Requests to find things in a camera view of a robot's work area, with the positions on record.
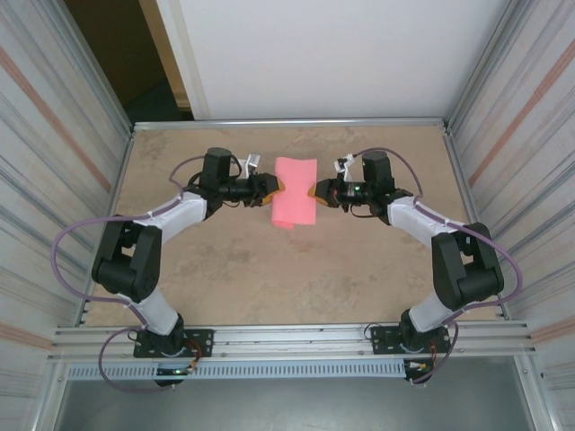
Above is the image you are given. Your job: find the long aluminium table edge rail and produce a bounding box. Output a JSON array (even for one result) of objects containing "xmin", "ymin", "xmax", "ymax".
[{"xmin": 132, "ymin": 117, "xmax": 450, "ymax": 132}]

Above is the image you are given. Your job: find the grey slotted cable duct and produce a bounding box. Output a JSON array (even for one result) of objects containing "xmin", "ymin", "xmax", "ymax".
[{"xmin": 66, "ymin": 361, "xmax": 408, "ymax": 381}]

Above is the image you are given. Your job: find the aluminium table side rail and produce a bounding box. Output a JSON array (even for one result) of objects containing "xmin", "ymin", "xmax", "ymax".
[
  {"xmin": 80, "ymin": 128, "xmax": 136, "ymax": 327},
  {"xmin": 442, "ymin": 125, "xmax": 509, "ymax": 321}
]

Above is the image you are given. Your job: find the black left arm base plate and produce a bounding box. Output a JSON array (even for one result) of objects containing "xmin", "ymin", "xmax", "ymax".
[{"xmin": 133, "ymin": 329, "xmax": 215, "ymax": 359}]

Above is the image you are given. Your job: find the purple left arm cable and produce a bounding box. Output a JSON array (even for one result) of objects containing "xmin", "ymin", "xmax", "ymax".
[{"xmin": 50, "ymin": 155, "xmax": 208, "ymax": 395}]

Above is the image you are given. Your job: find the small circuit board with wires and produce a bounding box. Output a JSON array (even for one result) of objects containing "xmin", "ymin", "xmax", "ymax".
[
  {"xmin": 154, "ymin": 364, "xmax": 199, "ymax": 388},
  {"xmin": 402, "ymin": 358, "xmax": 436, "ymax": 385}
]

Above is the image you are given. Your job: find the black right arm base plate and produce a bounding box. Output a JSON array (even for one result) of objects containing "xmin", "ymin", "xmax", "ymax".
[{"xmin": 370, "ymin": 325, "xmax": 450, "ymax": 356}]

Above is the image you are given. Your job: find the aluminium corner post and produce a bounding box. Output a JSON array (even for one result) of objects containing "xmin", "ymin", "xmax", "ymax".
[
  {"xmin": 57, "ymin": 0, "xmax": 136, "ymax": 136},
  {"xmin": 447, "ymin": 0, "xmax": 532, "ymax": 131}
]

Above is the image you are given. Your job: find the wide aluminium mounting rail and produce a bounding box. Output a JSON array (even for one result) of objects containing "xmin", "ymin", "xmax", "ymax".
[{"xmin": 49, "ymin": 319, "xmax": 538, "ymax": 363}]

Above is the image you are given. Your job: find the pink cloth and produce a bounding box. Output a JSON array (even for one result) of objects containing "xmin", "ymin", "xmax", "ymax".
[{"xmin": 270, "ymin": 156, "xmax": 319, "ymax": 230}]

